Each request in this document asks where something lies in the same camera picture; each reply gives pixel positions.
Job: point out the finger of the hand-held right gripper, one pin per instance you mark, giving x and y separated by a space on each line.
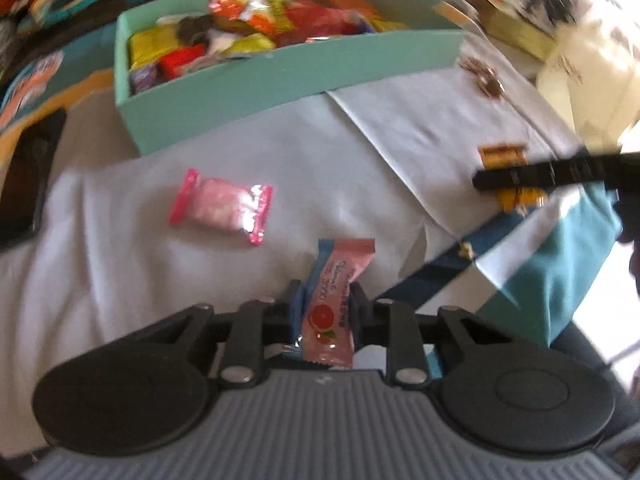
540 172

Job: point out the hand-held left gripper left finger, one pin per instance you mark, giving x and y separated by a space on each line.
296 306

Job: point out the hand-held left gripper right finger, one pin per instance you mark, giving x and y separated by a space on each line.
356 306

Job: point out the pink grapefruit sachet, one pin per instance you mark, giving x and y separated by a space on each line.
332 305

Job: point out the orange yellow snack bar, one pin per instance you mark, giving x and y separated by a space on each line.
500 152

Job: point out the mint green cardboard box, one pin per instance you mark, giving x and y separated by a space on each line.
280 75

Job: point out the brown wrapped candy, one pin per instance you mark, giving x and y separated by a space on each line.
475 64
491 86

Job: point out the small yellow candy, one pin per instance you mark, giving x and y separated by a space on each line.
467 251

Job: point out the pink candy packet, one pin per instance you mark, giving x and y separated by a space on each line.
220 205

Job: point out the yellow cardboard box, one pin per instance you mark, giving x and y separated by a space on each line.
515 27

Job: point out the pile of mixed snack packets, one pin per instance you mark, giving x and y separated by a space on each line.
280 25

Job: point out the black phone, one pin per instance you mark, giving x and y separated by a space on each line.
27 180

